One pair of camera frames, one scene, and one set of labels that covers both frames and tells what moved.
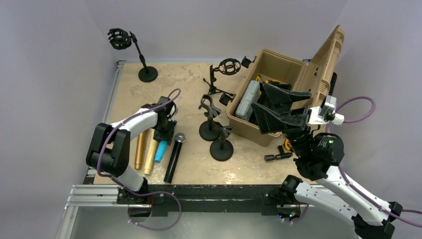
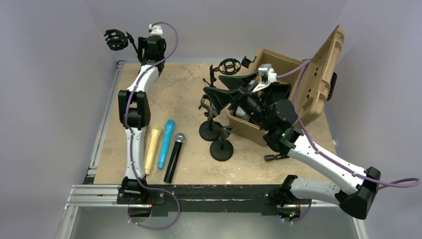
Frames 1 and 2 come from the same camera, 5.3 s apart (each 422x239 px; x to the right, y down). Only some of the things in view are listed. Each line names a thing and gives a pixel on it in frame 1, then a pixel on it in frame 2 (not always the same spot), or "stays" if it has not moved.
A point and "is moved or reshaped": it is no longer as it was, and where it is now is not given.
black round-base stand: [221, 150] stays
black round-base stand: [208, 131] stays
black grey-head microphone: [179, 139] stays
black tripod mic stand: [228, 66] stays
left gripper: [167, 136] to [143, 45]
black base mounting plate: [268, 199] stays
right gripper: [269, 121] to [221, 98]
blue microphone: [160, 151] is moved or reshaped
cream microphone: [153, 148] stays
